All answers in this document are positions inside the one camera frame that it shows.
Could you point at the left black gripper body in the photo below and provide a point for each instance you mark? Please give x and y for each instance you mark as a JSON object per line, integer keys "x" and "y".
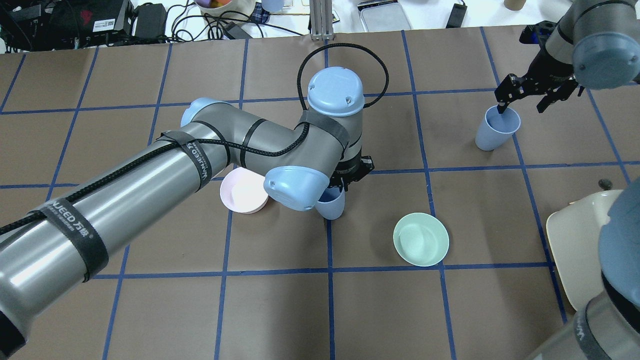
{"x": 351, "y": 170}

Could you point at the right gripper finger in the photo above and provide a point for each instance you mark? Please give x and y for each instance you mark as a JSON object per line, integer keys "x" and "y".
{"x": 502, "y": 106}
{"x": 552, "y": 97}

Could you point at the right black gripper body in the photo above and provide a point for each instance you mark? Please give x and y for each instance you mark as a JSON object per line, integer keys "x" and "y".
{"x": 545, "y": 70}

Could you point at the blue cup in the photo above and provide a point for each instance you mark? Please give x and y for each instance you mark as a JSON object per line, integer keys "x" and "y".
{"x": 331, "y": 203}
{"x": 497, "y": 128}

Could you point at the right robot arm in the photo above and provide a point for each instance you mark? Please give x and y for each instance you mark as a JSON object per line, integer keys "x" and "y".
{"x": 597, "y": 42}

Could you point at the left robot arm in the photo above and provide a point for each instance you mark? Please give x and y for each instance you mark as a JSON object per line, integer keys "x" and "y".
{"x": 68, "y": 240}

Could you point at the mint green bowl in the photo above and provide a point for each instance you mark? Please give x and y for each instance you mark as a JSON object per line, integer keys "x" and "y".
{"x": 420, "y": 239}

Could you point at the pink bowl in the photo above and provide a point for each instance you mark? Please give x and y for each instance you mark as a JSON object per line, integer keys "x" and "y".
{"x": 242, "y": 191}

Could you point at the cream toaster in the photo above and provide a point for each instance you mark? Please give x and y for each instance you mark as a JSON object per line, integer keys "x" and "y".
{"x": 573, "y": 233}

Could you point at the bowl of foam blocks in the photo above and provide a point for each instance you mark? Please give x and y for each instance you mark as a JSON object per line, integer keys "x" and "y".
{"x": 234, "y": 9}

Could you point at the black power adapter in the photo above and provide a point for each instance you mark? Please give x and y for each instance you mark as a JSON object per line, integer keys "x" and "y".
{"x": 150, "y": 22}

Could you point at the aluminium frame post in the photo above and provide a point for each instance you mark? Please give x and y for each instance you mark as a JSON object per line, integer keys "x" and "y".
{"x": 321, "y": 20}

